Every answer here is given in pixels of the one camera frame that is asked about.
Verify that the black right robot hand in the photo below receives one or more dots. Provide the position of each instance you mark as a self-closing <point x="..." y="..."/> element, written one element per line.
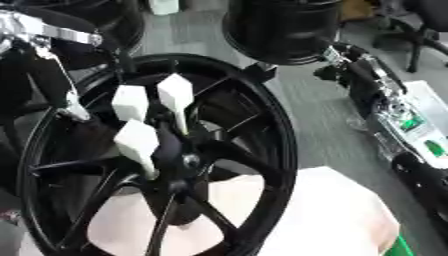
<point x="364" y="80"/>

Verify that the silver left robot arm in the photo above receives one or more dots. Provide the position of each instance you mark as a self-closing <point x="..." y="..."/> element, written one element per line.
<point x="55" y="31"/>

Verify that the silver and black right robot arm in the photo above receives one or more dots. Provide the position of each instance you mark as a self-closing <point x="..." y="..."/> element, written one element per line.
<point x="417" y="133"/>

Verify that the black spoked wheel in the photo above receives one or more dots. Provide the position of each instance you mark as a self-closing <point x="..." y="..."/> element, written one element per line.
<point x="265" y="140"/>

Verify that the tan cardboard box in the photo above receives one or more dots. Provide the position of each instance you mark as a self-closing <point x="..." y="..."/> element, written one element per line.
<point x="356" y="9"/>

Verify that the black office chair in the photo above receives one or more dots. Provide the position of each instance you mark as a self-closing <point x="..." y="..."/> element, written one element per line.
<point x="423" y="23"/>

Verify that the small black block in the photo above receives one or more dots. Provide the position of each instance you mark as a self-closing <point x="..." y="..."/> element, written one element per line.
<point x="259" y="71"/>

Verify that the green object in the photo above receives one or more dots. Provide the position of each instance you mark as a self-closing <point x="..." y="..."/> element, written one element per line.
<point x="399" y="246"/>

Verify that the white container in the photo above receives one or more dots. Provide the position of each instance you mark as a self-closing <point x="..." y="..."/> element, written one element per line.
<point x="163" y="6"/>

